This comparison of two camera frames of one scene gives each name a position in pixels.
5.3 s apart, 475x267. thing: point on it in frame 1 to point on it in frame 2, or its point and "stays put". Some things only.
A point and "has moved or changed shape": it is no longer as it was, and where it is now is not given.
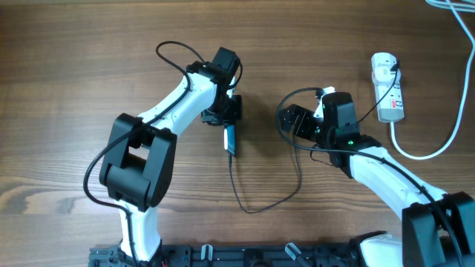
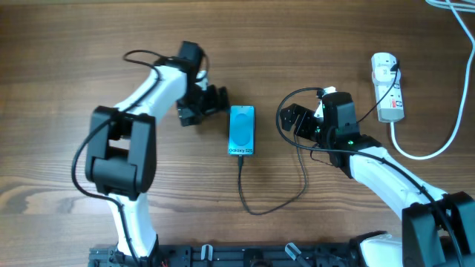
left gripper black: (234, 114) to (212, 107)
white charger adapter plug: (383, 76) stays put
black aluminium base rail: (202, 255) stays put
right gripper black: (306, 115) stays put
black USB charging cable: (237, 190) to (395, 67)
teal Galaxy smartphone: (229, 138) has moved or changed shape
